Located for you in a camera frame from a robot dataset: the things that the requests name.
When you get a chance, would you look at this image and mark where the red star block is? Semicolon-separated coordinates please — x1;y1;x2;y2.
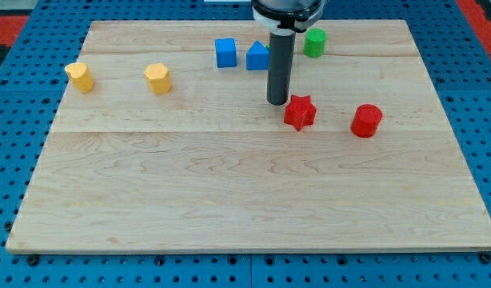
284;94;317;131

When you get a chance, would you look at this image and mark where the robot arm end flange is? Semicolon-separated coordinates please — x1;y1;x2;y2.
251;0;327;36

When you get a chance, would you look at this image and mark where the wooden board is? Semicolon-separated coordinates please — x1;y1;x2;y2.
6;20;491;254

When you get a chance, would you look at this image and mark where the blue triangle block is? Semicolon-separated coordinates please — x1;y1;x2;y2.
246;41;269;70

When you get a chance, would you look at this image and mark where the blue cube block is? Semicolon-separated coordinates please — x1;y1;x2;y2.
214;38;237;68

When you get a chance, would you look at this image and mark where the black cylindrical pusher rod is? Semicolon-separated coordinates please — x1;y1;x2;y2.
266;33;296;106

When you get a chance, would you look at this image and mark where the yellow hexagon block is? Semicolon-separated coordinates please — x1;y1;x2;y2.
144;63;173;94

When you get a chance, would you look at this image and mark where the green cylinder block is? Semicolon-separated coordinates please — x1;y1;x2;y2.
303;28;327;58

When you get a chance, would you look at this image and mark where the red cylinder block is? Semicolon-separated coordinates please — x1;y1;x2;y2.
350;103;383;138

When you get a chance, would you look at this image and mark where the yellow heart block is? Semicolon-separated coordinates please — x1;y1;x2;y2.
64;62;94;93

